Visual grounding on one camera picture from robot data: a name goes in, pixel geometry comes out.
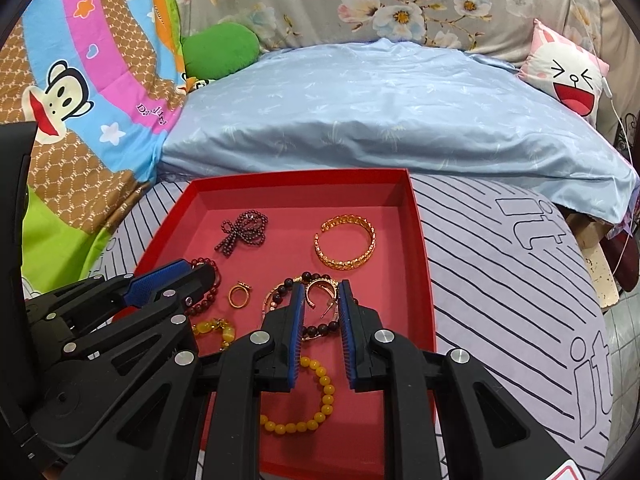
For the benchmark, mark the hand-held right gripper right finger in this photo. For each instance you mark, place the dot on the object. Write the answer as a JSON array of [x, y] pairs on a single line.
[[348, 340]]

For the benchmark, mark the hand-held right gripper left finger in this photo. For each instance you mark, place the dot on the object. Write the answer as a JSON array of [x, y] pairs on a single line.
[[296, 340]]

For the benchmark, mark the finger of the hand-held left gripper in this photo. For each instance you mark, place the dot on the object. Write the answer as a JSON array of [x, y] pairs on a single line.
[[150, 330], [150, 280]]

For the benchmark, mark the rose gold bangle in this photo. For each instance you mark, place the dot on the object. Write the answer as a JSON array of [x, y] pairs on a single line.
[[267, 302]]

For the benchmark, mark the gold hoop earring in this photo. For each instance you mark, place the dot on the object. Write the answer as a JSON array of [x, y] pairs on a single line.
[[311, 292]]

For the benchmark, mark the red cardboard box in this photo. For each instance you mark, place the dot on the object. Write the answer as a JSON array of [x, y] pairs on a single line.
[[280, 220]]

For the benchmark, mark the dark beaded bow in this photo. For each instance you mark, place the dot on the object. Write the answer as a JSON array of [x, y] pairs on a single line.
[[245, 230]]

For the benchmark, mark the cartoon monkey blanket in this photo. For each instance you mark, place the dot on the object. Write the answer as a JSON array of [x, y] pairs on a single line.
[[100, 60]]

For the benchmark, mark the light blue pillow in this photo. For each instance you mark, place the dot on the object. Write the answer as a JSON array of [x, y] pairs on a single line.
[[375, 110]]

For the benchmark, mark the green plush toy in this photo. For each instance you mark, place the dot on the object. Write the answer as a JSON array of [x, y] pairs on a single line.
[[220, 50]]

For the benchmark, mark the dark wooden furniture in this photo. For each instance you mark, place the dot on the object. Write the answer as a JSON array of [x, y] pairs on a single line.
[[625, 265]]

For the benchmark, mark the pink rabbit face pillow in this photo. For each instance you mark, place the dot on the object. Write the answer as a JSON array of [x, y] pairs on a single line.
[[565, 75]]

